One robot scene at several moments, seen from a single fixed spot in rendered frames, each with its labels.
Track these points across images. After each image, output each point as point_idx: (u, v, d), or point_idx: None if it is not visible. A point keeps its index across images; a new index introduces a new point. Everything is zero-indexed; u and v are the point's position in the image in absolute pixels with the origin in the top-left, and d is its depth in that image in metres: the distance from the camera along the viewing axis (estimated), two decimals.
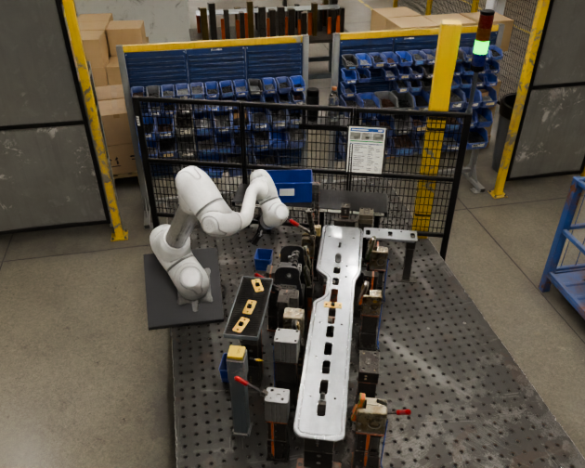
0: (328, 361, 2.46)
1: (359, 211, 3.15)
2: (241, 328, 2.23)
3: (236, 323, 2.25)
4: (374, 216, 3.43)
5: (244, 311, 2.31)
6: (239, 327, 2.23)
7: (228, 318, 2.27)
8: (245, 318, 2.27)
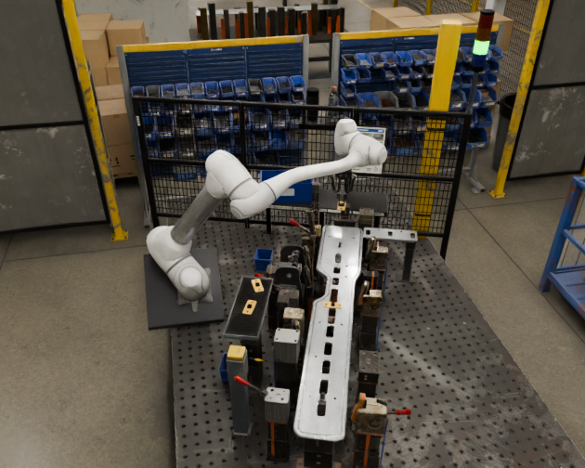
0: (328, 361, 2.46)
1: (359, 211, 3.15)
2: (344, 207, 2.81)
3: (337, 205, 2.83)
4: (374, 216, 3.43)
5: (244, 311, 2.31)
6: (342, 207, 2.81)
7: (228, 318, 2.27)
8: (342, 201, 2.86)
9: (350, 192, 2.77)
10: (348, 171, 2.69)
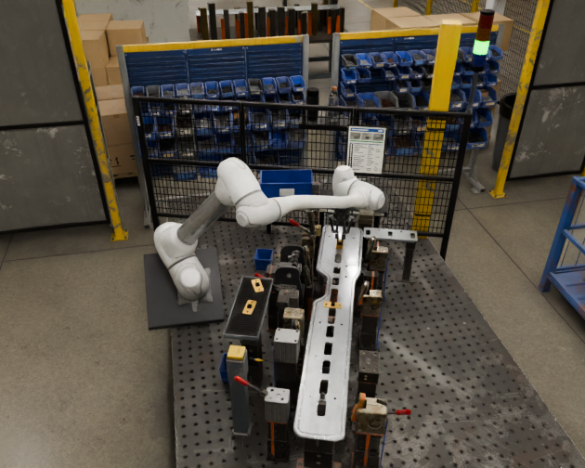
0: (328, 361, 2.46)
1: (359, 211, 3.15)
2: (342, 246, 2.94)
3: (336, 244, 2.95)
4: (374, 216, 3.43)
5: (244, 311, 2.31)
6: (340, 246, 2.94)
7: (228, 318, 2.27)
8: (340, 240, 2.99)
9: (348, 233, 2.90)
10: (345, 214, 2.82)
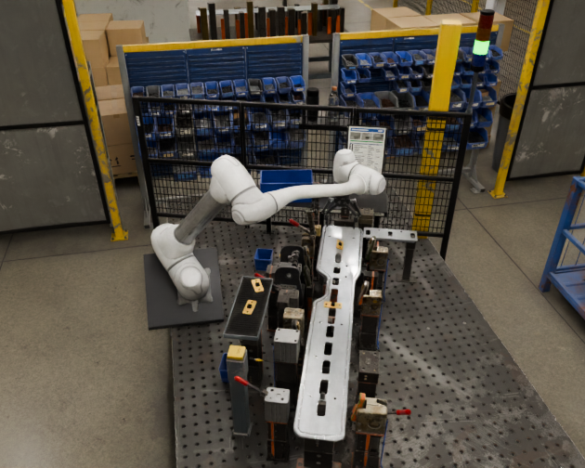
0: (328, 361, 2.46)
1: (359, 211, 3.15)
2: (342, 247, 2.94)
3: (336, 243, 2.95)
4: (374, 216, 3.43)
5: (244, 311, 2.31)
6: (340, 246, 2.94)
7: (228, 318, 2.27)
8: (340, 240, 2.99)
9: (360, 215, 2.83)
10: (346, 199, 2.77)
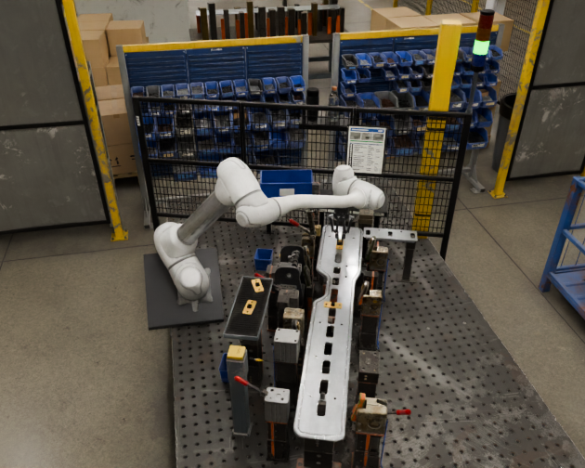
0: (328, 361, 2.46)
1: (359, 211, 3.15)
2: (342, 246, 2.94)
3: (335, 244, 2.95)
4: (374, 216, 3.43)
5: (244, 311, 2.31)
6: (340, 246, 2.94)
7: (228, 318, 2.27)
8: (340, 240, 2.99)
9: (347, 232, 2.90)
10: (345, 214, 2.81)
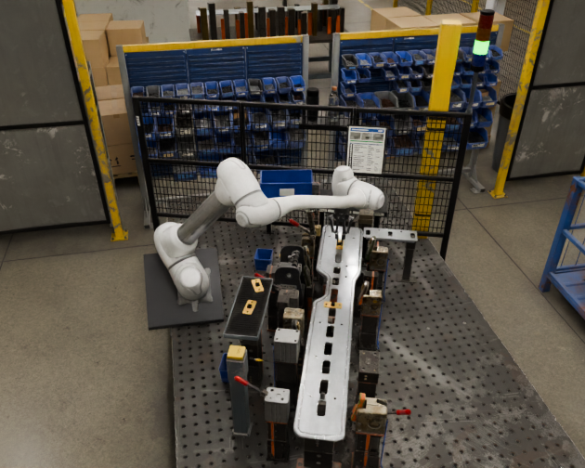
0: (328, 361, 2.46)
1: (359, 211, 3.15)
2: (342, 246, 2.94)
3: (335, 244, 2.95)
4: (374, 216, 3.43)
5: (244, 311, 2.31)
6: (340, 246, 2.94)
7: (228, 318, 2.27)
8: (340, 240, 2.99)
9: (347, 233, 2.90)
10: (345, 214, 2.82)
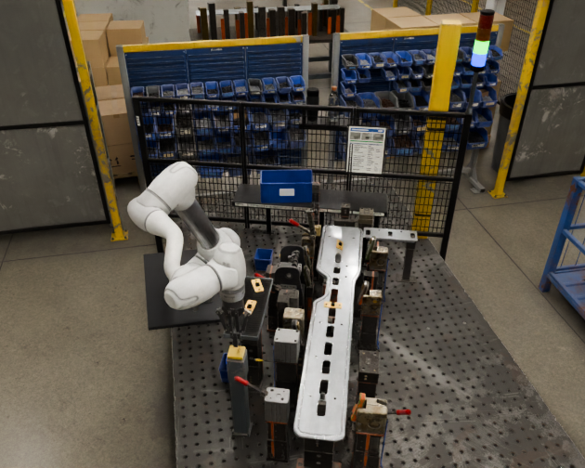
0: (328, 361, 2.46)
1: (359, 211, 3.15)
2: (342, 247, 2.94)
3: (336, 243, 2.95)
4: (374, 216, 3.43)
5: (244, 311, 2.31)
6: (340, 246, 2.94)
7: None
8: (340, 240, 2.99)
9: (243, 331, 2.05)
10: (238, 308, 1.97)
